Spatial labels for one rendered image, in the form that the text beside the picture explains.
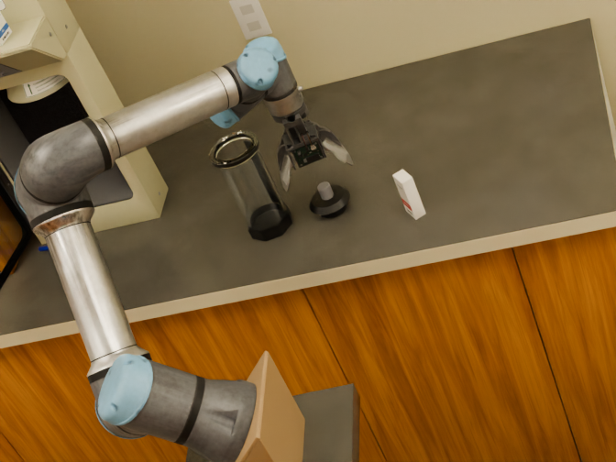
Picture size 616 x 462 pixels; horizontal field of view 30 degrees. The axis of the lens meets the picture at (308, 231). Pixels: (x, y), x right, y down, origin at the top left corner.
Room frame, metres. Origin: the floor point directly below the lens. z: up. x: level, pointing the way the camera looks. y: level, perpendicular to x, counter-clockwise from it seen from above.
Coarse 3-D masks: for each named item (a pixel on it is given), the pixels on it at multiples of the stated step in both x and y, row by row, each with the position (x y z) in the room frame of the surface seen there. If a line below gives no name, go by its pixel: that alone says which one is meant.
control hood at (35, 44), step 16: (16, 32) 2.24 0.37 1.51; (32, 32) 2.21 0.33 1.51; (48, 32) 2.24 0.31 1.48; (0, 48) 2.21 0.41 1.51; (16, 48) 2.17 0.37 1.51; (32, 48) 2.17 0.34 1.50; (48, 48) 2.21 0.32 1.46; (16, 64) 2.23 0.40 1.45; (32, 64) 2.24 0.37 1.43; (48, 64) 2.26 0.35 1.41
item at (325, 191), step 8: (320, 184) 2.02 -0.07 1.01; (328, 184) 2.01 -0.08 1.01; (320, 192) 2.01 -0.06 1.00; (328, 192) 2.00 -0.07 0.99; (336, 192) 2.01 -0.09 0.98; (344, 192) 2.00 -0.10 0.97; (312, 200) 2.02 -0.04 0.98; (320, 200) 2.01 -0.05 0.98; (328, 200) 2.00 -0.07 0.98; (336, 200) 1.98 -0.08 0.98; (344, 200) 1.98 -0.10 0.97; (312, 208) 2.01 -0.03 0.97; (320, 208) 1.99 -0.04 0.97; (328, 208) 1.97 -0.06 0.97; (336, 208) 1.97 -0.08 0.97; (344, 208) 1.98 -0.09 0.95; (328, 216) 1.98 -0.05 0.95
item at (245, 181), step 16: (224, 144) 2.09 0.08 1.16; (240, 144) 2.09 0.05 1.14; (256, 144) 2.02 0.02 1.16; (224, 160) 2.01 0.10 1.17; (256, 160) 2.02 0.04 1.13; (224, 176) 2.03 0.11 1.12; (240, 176) 2.01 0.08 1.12; (256, 176) 2.01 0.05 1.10; (240, 192) 2.01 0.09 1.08; (256, 192) 2.00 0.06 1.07; (272, 192) 2.02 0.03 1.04; (240, 208) 2.03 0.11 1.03; (256, 208) 2.01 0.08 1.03; (272, 208) 2.01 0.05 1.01; (256, 224) 2.01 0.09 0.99; (272, 224) 2.00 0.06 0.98
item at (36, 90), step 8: (40, 80) 2.34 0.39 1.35; (48, 80) 2.34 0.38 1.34; (56, 80) 2.34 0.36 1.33; (64, 80) 2.34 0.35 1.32; (8, 88) 2.39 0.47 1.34; (16, 88) 2.36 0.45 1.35; (24, 88) 2.34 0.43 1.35; (32, 88) 2.34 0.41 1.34; (40, 88) 2.33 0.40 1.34; (48, 88) 2.33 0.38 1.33; (56, 88) 2.33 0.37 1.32; (8, 96) 2.39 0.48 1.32; (16, 96) 2.36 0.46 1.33; (24, 96) 2.34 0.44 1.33; (32, 96) 2.33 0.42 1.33; (40, 96) 2.33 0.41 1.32
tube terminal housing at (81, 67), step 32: (32, 0) 2.27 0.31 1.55; (64, 0) 2.37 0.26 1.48; (64, 32) 2.30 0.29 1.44; (64, 64) 2.27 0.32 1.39; (96, 64) 2.35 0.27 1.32; (96, 96) 2.29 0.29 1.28; (128, 160) 2.27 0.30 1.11; (160, 192) 2.33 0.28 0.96; (96, 224) 2.32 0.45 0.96; (128, 224) 2.30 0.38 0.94
